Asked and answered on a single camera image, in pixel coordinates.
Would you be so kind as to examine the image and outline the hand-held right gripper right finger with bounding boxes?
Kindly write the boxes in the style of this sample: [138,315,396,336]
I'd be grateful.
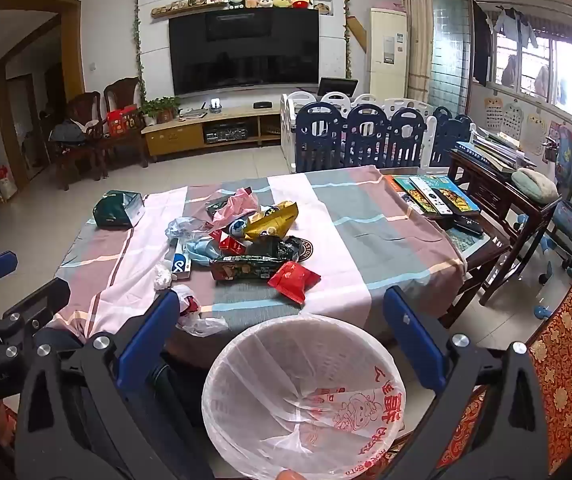
[381,287,551,480]

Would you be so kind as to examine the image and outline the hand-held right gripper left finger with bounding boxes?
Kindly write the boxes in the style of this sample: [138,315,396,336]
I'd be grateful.
[14,290,217,480]

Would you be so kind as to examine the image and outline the white plastic bag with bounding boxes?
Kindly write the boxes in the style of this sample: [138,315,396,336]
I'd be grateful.
[171,284,231,337]

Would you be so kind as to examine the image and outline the white tissue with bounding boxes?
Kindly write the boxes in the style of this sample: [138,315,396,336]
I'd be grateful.
[153,264,174,291]

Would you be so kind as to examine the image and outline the white blue toothpaste box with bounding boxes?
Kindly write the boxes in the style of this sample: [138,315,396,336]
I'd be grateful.
[171,240,193,281]

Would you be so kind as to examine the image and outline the light blue plastic bag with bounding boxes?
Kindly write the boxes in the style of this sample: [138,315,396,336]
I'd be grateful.
[186,237,227,261]

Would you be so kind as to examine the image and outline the clear plastic bag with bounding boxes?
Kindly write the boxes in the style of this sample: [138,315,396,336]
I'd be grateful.
[166,216,211,246]

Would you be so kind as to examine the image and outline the green snack packet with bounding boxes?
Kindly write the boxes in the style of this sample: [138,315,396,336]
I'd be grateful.
[210,255,287,282]

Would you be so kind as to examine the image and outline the red cardboard box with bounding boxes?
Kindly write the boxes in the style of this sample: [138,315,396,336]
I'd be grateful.
[210,232,247,256]

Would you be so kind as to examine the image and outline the white bag-lined trash bin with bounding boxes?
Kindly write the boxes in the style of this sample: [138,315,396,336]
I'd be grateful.
[201,312,407,480]

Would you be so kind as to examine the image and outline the red foil packet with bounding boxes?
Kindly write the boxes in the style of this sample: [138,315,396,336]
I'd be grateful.
[267,261,321,305]

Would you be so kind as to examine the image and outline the pink plastic bag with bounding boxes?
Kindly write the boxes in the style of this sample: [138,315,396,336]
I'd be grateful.
[211,187,261,223]

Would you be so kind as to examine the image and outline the gold snack bag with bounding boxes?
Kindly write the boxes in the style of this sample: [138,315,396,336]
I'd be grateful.
[243,201,299,241]

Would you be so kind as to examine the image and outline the red white bag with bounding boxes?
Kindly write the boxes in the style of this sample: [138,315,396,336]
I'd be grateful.
[0,165,18,202]

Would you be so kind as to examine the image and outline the plaid tablecloth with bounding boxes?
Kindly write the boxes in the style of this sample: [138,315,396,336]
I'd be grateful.
[53,165,466,356]

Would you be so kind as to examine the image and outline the dark green tissue box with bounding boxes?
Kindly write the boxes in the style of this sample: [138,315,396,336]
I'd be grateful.
[92,190,145,228]

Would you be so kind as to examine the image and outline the long white remote control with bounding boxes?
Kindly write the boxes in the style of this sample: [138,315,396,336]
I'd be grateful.
[410,176,441,211]

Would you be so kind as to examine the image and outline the black bag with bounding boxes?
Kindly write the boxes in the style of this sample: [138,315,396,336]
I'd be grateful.
[48,120,87,143]

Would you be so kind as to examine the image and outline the pile of colourful picture books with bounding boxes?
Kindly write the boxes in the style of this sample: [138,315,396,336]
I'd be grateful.
[385,174,481,216]

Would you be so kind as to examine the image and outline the dark wooden armchair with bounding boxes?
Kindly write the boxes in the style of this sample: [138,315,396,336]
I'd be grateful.
[41,91,109,191]
[102,77,149,168]

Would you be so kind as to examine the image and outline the red gift box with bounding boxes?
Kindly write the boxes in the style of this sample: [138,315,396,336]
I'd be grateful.
[107,105,139,136]

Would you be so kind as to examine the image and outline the wooden TV cabinet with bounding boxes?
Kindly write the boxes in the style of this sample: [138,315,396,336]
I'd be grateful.
[142,101,287,157]

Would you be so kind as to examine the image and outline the grey green cushion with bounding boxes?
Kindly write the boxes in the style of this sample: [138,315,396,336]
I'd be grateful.
[510,167,560,204]

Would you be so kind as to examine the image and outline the stack of books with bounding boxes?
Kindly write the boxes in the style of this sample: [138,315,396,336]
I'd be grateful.
[453,127,536,173]

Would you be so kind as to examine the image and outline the black audio amplifier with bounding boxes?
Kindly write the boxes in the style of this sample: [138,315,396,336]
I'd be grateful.
[204,122,248,143]

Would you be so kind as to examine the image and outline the blue white playpen fence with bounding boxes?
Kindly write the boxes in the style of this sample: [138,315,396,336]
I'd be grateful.
[280,91,476,173]

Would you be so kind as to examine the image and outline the potted green plant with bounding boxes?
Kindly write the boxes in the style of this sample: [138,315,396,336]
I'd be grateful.
[141,96,181,126]

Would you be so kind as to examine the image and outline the black monitor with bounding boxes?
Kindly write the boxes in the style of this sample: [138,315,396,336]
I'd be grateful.
[317,77,359,98]

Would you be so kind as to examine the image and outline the ivy garland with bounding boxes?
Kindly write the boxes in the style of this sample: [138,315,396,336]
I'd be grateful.
[133,0,147,106]
[342,0,353,81]

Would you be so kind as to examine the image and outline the cream standing air conditioner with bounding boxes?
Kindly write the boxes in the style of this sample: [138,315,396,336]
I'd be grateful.
[368,7,409,101]

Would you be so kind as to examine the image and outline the flat screen television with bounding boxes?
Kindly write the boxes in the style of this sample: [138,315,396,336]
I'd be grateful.
[168,7,321,97]

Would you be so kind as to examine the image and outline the dark hanging garment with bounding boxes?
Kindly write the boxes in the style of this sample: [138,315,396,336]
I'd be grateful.
[472,0,494,86]

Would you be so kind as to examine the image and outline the beige curtain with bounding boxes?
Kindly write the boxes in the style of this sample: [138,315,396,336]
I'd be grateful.
[397,0,434,103]

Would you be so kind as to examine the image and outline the window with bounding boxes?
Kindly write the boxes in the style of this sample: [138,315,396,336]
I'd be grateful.
[490,25,572,106]

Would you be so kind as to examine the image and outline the hanging light clothes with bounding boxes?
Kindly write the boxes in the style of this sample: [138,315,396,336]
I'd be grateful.
[493,7,539,51]

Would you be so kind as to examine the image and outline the wall poster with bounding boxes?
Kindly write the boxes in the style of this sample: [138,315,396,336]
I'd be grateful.
[524,112,549,156]
[484,97,505,133]
[503,104,524,141]

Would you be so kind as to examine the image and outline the wooden wall shelf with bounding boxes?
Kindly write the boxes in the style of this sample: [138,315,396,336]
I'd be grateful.
[151,1,229,19]

